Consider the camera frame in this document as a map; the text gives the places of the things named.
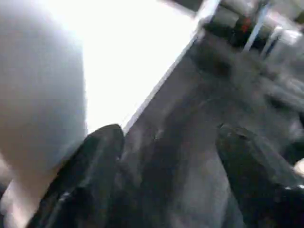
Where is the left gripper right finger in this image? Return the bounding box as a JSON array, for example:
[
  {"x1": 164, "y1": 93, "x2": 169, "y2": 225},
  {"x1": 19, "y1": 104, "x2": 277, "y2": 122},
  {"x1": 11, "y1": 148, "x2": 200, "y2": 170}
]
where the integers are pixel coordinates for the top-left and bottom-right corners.
[{"x1": 217, "y1": 123, "x2": 304, "y2": 228}]

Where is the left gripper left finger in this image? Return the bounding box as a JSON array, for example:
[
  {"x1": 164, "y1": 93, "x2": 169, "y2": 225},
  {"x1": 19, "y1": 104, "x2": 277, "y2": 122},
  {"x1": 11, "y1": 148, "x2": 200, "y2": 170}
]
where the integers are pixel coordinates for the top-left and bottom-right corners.
[{"x1": 28, "y1": 123, "x2": 125, "y2": 228}]

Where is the white plastic table leg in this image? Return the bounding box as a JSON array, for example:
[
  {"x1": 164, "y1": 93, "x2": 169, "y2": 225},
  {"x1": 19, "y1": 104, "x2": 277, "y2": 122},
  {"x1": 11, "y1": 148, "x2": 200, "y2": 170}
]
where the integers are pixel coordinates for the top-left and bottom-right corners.
[{"x1": 0, "y1": 0, "x2": 89, "y2": 228}]

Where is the white plastic table top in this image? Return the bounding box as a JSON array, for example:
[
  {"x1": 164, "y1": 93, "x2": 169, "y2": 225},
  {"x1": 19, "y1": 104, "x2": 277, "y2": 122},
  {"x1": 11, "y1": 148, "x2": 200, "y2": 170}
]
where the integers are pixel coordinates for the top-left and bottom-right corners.
[{"x1": 64, "y1": 0, "x2": 221, "y2": 136}]

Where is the black plastic sheet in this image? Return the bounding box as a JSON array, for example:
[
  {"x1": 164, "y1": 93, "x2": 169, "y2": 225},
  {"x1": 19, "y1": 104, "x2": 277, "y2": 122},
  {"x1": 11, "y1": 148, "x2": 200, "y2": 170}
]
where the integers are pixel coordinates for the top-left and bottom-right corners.
[{"x1": 104, "y1": 35, "x2": 304, "y2": 228}]

